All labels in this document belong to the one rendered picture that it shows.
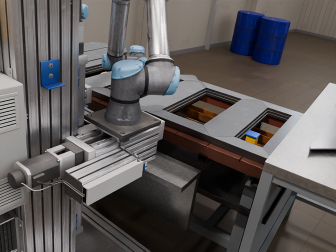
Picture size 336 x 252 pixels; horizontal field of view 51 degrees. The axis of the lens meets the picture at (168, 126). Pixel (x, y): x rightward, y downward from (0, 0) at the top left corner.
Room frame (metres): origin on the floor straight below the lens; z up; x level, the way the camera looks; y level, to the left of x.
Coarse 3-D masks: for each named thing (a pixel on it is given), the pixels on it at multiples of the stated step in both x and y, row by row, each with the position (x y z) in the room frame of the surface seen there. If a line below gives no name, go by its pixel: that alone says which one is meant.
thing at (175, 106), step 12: (96, 96) 1.96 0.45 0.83; (192, 96) 2.15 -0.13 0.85; (216, 96) 2.27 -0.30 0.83; (228, 96) 2.24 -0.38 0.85; (168, 108) 1.90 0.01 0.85; (168, 120) 1.71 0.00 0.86; (252, 120) 1.87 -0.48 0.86; (192, 132) 1.63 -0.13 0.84; (240, 132) 1.71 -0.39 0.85; (216, 144) 1.56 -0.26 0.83; (228, 144) 1.54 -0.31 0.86; (252, 156) 1.47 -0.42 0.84
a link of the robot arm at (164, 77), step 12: (144, 0) 1.51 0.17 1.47; (156, 0) 1.47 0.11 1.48; (156, 12) 1.45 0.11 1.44; (156, 24) 1.42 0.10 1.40; (156, 36) 1.39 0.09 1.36; (156, 48) 1.36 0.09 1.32; (168, 48) 1.40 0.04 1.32; (156, 60) 1.32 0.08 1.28; (168, 60) 1.34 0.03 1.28; (156, 72) 1.29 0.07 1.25; (168, 72) 1.31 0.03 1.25; (156, 84) 1.27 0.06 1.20; (168, 84) 1.29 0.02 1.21
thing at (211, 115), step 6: (186, 108) 2.24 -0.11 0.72; (192, 108) 2.30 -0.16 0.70; (198, 108) 2.28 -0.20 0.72; (186, 114) 2.24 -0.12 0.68; (192, 114) 2.21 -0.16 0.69; (198, 114) 2.19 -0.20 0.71; (204, 114) 2.17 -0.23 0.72; (210, 114) 2.23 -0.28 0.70; (216, 114) 2.21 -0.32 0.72; (204, 120) 2.17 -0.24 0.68; (258, 132) 2.06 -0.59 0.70; (264, 132) 2.04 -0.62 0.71; (258, 138) 1.98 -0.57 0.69; (264, 138) 1.97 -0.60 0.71
